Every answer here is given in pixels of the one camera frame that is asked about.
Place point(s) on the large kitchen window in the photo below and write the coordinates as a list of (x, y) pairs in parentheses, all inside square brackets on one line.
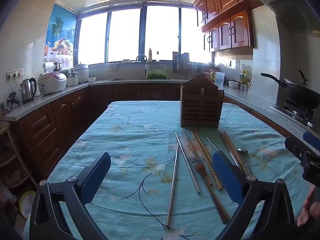
[(125, 35)]

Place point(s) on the white bowl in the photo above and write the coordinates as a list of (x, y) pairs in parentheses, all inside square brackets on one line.
[(233, 84)]

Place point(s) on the wooden wall cabinets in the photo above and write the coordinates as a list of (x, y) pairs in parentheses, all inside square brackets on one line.
[(225, 17)]

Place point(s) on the green colander with vegetables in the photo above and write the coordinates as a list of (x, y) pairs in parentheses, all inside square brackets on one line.
[(156, 75)]

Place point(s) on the yellow cooking oil bottle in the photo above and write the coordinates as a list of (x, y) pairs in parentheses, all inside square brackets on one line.
[(242, 76)]

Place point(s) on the large white electric cooker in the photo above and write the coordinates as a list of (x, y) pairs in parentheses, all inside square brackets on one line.
[(82, 72)]

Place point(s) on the brown wooden chopstick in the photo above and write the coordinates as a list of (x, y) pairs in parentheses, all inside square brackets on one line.
[(226, 142), (231, 142)]

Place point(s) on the wall socket strip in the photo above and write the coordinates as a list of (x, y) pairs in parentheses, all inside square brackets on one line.
[(15, 74)]

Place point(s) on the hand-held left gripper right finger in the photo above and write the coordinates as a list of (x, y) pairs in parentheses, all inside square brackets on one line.
[(226, 177)]

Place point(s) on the steel range hood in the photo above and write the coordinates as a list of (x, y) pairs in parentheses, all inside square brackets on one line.
[(292, 7)]

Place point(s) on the steel electric kettle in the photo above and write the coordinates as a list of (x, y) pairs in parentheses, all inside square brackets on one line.
[(27, 91)]

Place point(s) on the yellow-green round plate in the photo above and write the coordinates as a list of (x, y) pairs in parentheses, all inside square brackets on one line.
[(27, 203)]

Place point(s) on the clear measuring jug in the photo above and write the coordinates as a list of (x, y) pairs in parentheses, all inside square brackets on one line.
[(219, 78)]

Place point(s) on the white dish cloth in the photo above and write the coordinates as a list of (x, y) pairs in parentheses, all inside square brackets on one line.
[(111, 66)]

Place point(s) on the metal dish rack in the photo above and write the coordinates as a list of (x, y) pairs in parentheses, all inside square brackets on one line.
[(181, 62)]

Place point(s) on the metal table knife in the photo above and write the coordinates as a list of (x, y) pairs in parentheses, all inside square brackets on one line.
[(212, 144)]

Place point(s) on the small white steamer pot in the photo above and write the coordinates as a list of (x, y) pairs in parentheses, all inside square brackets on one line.
[(72, 78)]

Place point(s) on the light bamboo chopstick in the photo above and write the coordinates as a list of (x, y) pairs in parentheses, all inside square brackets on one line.
[(206, 152), (201, 152)]

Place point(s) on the metal spoon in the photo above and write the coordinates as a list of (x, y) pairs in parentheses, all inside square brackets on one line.
[(242, 150)]

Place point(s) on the row of small seasoning cups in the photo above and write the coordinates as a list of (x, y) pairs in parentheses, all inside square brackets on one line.
[(243, 87)]

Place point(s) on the chrome kitchen faucet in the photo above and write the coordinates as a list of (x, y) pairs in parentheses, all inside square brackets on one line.
[(141, 56)]

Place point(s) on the wooden base cabinets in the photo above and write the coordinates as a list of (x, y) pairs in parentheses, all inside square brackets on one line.
[(62, 120)]

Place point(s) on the person's right hand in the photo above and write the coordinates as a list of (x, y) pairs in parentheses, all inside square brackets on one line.
[(307, 210)]

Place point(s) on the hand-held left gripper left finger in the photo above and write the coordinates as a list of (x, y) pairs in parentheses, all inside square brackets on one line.
[(96, 177)]

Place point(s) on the metal chopstick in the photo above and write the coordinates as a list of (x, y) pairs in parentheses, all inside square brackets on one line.
[(186, 160), (173, 180)]

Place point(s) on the gas stove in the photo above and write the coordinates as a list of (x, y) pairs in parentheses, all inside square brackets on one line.
[(297, 112)]

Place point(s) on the tropical beach wall poster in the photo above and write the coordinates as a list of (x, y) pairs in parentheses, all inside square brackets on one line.
[(61, 35)]

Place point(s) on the black wok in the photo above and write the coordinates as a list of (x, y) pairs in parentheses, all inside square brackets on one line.
[(300, 92)]

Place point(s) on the white and pink rice cooker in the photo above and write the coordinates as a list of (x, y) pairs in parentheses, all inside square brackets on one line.
[(52, 82)]

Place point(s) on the paper towel roll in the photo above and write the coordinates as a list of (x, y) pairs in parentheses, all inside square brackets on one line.
[(48, 67)]

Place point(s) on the wooden cutlery holder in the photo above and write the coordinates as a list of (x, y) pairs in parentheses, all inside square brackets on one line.
[(201, 105)]

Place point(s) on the speckled stone countertop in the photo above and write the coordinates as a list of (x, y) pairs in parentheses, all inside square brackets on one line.
[(62, 92)]

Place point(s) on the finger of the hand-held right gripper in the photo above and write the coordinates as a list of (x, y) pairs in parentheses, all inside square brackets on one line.
[(312, 141), (310, 166)]

